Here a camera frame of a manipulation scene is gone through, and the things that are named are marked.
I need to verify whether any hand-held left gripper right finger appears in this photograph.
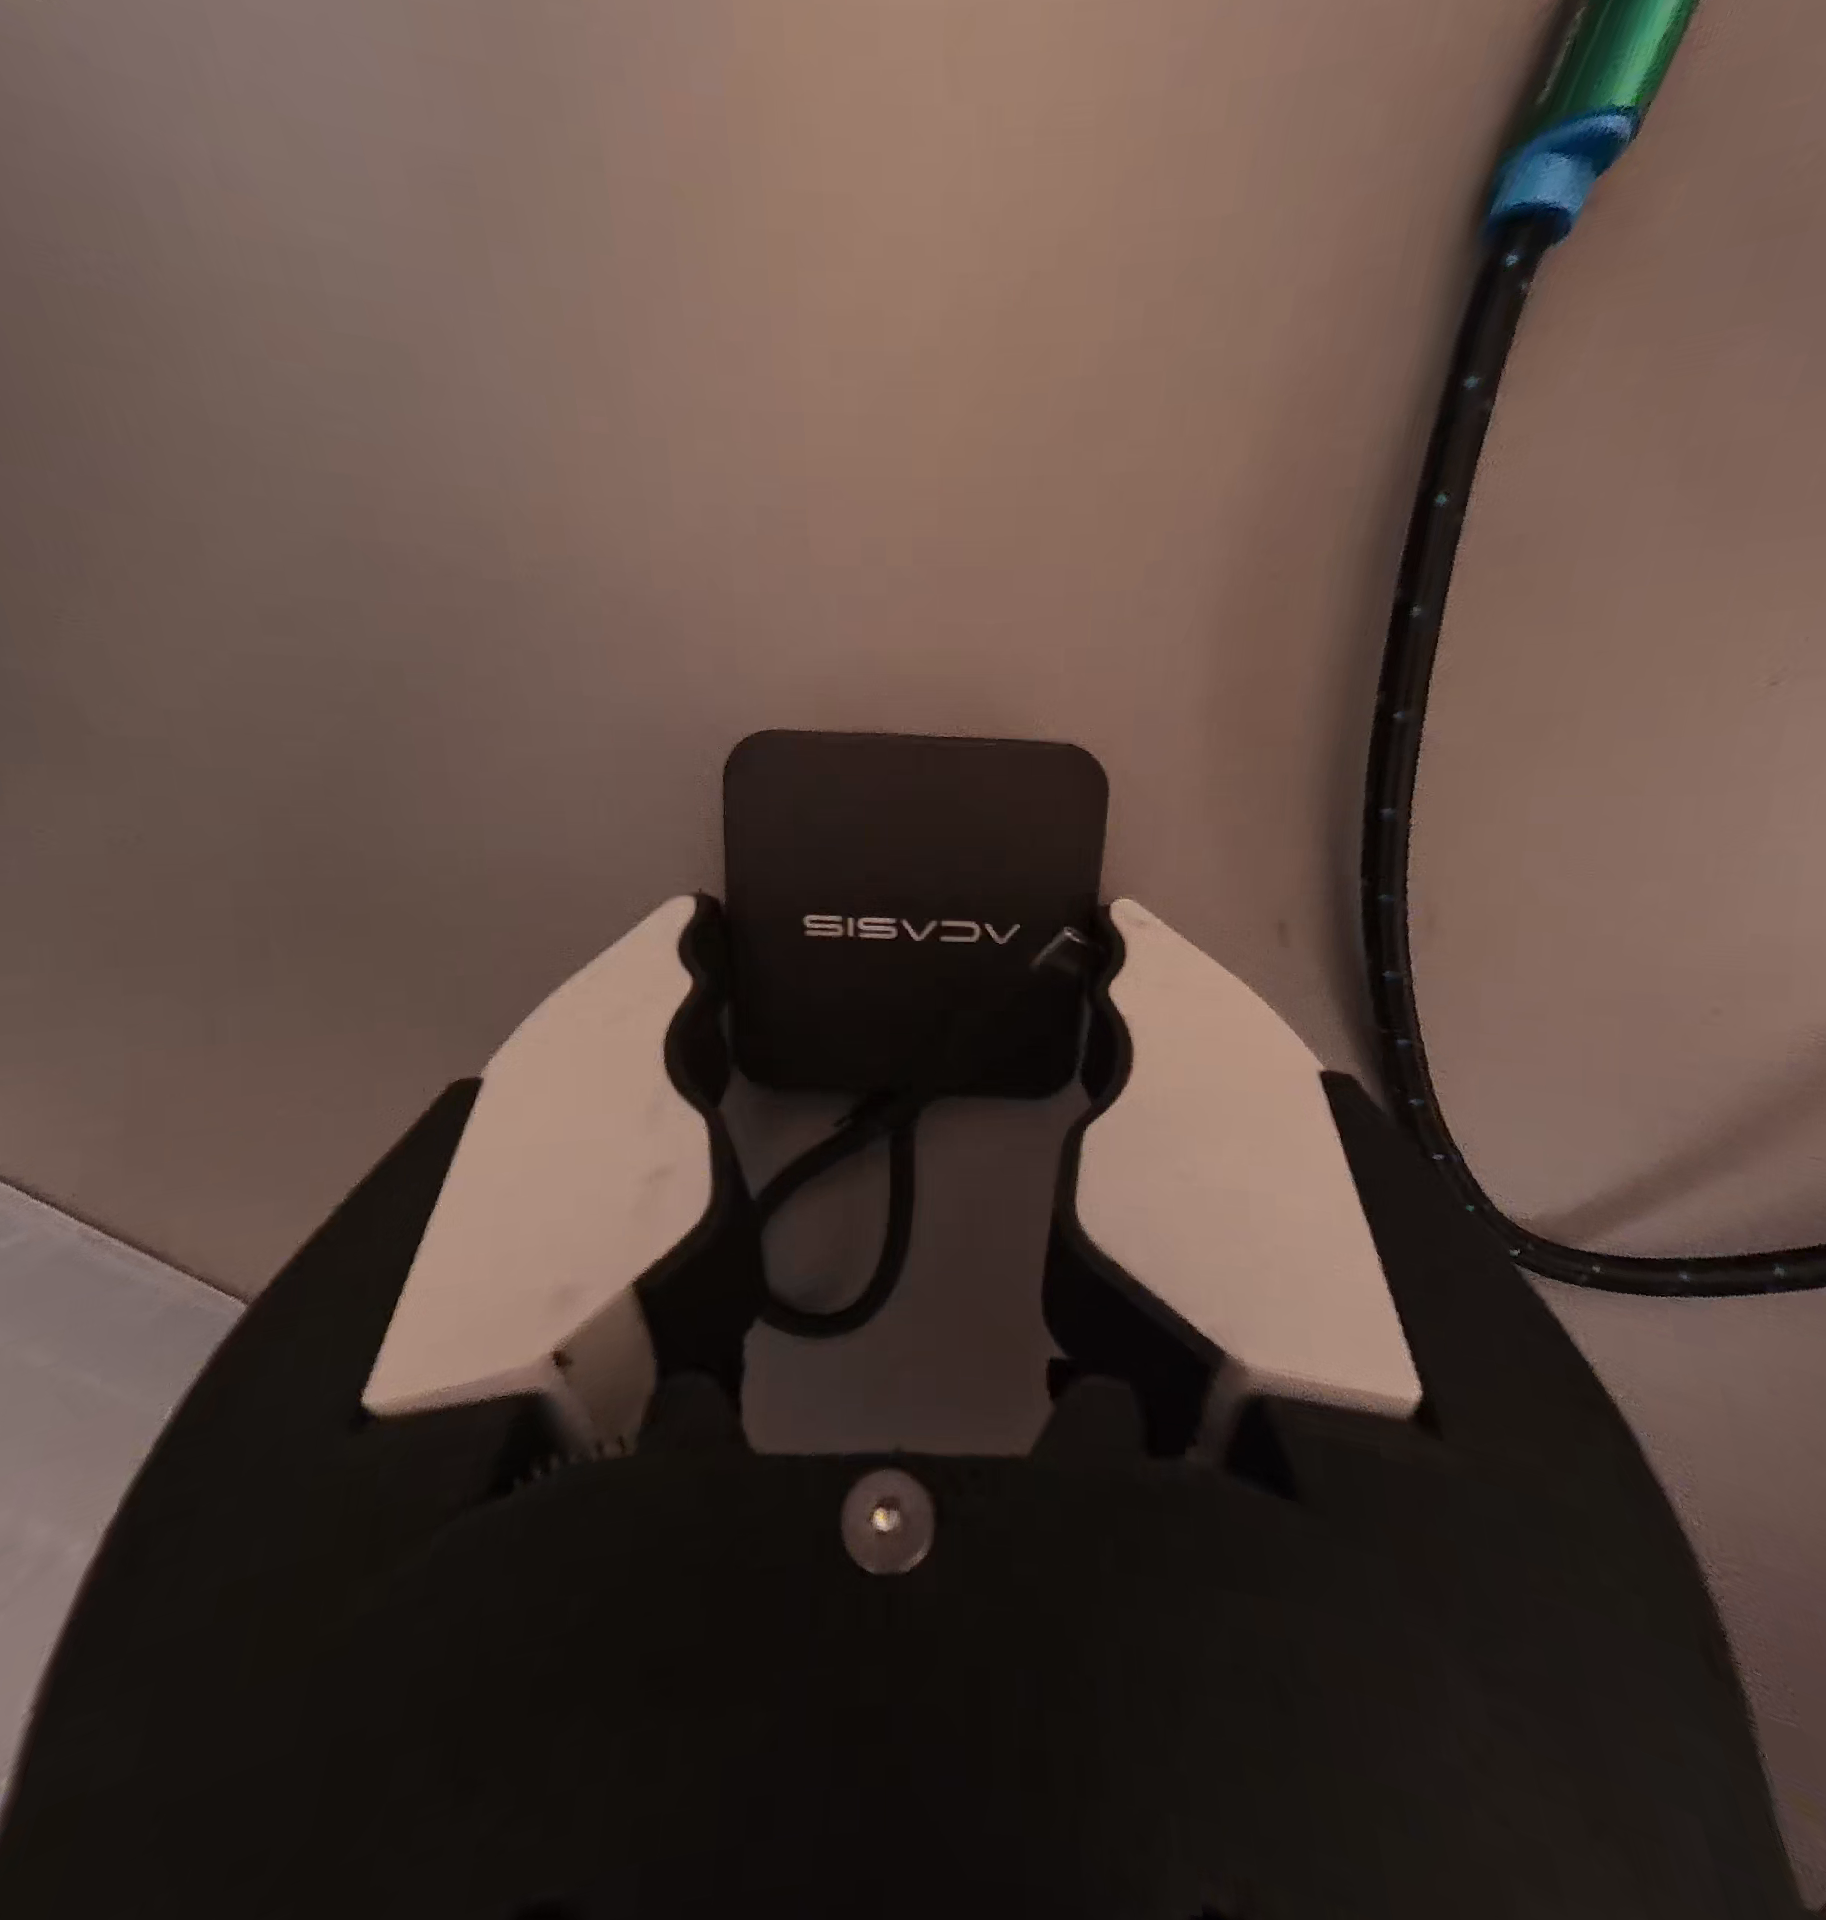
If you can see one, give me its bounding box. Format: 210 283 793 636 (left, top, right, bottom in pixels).
1063 897 1424 1455

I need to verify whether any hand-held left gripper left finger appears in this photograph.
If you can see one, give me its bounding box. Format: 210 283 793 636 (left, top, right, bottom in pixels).
360 897 738 1444

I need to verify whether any black square adapter box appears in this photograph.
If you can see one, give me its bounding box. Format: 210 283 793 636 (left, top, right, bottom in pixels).
724 727 1111 1096

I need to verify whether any short black adapter cable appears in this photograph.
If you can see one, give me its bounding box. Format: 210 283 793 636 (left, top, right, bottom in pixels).
742 920 1101 1340

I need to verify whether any black braided HDMI cable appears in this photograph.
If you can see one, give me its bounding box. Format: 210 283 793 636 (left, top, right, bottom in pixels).
1363 0 1826 1301

